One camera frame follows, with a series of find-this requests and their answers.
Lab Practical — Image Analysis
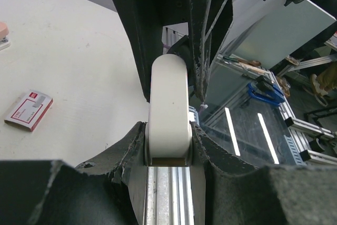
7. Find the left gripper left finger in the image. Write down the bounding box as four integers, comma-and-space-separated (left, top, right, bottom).
1, 122, 147, 224

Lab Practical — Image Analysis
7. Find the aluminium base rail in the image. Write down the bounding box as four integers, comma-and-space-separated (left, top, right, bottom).
143, 167, 194, 225

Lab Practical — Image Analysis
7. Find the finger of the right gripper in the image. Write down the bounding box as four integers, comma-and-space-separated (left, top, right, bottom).
112, 0, 189, 100
188, 0, 233, 100

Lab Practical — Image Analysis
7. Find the red white staple box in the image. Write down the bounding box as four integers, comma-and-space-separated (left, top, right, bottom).
4, 90, 54, 132

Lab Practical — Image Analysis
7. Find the grey slotted cable duct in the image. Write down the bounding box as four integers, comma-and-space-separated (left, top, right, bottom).
284, 135, 307, 166

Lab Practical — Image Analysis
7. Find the pink white mini stapler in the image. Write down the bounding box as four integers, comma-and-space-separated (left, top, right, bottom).
0, 22, 11, 50

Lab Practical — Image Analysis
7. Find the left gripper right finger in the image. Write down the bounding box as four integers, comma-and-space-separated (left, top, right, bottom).
190, 123, 336, 224

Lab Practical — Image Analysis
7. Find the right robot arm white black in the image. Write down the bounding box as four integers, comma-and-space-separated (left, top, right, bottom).
113, 0, 304, 101

